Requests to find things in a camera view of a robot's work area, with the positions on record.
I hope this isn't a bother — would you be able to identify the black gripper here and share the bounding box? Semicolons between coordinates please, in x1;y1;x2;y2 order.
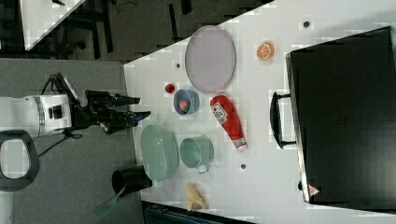
71;91;150;134

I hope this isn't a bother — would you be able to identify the red ketchup bottle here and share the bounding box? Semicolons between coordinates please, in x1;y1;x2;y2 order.
210;95;248;152

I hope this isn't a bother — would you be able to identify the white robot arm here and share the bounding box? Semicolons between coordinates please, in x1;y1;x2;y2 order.
1;91;150;192

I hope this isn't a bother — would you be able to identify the small red tomato toy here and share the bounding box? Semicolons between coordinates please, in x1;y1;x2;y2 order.
165;83;176;93

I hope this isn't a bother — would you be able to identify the pink and green toy fruit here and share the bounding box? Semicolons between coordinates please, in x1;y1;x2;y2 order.
179;100;190;113

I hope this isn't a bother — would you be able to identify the blue bowl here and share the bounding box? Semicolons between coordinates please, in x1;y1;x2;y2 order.
173;90;200;116

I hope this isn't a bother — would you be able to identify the black cup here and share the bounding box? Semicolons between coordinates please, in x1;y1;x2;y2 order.
111;165;152;197

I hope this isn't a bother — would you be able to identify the green mug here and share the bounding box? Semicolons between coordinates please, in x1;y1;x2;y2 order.
179;135;214;175

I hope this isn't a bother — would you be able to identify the large grey round plate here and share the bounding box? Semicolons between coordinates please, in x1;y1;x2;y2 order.
185;25;235;94

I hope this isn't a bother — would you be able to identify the green spatula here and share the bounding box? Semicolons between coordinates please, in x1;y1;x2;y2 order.
93;187;126;219

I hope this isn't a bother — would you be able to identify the yellow banana peel toy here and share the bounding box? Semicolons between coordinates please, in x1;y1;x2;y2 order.
185;185;208;211

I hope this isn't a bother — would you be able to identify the orange slice toy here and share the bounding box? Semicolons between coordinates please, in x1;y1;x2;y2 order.
256;42;275;61

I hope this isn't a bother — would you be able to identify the black oven handle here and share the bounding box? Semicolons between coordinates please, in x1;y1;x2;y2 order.
270;92;295;148

